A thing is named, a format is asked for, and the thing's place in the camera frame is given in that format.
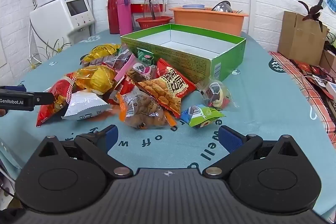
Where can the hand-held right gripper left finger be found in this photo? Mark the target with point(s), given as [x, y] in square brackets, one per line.
[111, 136]

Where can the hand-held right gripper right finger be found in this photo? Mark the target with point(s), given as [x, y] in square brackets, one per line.
[228, 138]

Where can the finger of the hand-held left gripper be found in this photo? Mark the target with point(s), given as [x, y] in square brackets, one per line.
[43, 98]
[13, 88]

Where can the blue and green snack packet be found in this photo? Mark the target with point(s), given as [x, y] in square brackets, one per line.
[203, 116]

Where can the small yellow snack packet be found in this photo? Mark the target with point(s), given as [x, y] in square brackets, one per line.
[98, 53]

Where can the green cardboard box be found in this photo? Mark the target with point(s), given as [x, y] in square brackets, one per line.
[183, 64]

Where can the orange clear nut packet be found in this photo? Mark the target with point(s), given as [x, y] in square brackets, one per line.
[143, 111]

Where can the white snack packet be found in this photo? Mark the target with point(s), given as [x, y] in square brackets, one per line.
[84, 106]

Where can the teal printed tablecloth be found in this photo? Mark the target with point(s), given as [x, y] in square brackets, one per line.
[262, 108]

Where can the clear chocolate snack packet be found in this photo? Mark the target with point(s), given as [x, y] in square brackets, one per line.
[216, 94]

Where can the small red snack packet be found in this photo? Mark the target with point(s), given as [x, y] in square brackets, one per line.
[121, 90]

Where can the yellow flower plant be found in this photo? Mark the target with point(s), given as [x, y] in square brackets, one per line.
[51, 49]

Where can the large yellow snack packet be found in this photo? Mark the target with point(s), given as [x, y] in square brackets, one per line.
[95, 78]

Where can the pink seed snack packet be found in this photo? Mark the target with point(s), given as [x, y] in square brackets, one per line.
[131, 67]

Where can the red-orange peanut snack packet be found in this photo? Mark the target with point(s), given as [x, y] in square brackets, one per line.
[168, 85]

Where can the white appliance with screen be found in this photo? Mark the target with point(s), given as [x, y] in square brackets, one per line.
[52, 22]

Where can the small green candy packet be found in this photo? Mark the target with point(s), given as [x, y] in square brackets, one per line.
[145, 56]

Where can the plaid cloth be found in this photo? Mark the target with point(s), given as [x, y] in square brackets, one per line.
[323, 106]

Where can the red envelope pile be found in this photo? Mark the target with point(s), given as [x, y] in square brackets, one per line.
[304, 66]

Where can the red thermos jug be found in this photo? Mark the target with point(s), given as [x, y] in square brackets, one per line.
[113, 8]

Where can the small white box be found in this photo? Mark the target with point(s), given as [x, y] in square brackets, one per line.
[331, 88]

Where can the pink bottle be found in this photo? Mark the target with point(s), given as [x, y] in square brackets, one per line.
[124, 16]

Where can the orange plastic basin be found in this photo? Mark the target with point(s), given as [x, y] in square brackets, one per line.
[207, 20]

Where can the red plastic basin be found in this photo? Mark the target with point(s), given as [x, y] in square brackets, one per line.
[153, 22]

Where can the large cardboard box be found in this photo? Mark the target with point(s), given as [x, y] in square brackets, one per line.
[299, 40]

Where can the small brown cardboard box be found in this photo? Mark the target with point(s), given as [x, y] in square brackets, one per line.
[328, 61]

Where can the red box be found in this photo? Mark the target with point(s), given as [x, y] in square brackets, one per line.
[136, 8]

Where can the steel bowl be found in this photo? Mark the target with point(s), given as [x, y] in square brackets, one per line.
[221, 6]

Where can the glass pitcher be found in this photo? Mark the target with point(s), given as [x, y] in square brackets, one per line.
[155, 7]

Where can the blue plate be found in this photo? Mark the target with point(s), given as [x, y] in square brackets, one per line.
[193, 6]

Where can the dark dried plant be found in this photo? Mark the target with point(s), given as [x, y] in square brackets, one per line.
[312, 12]

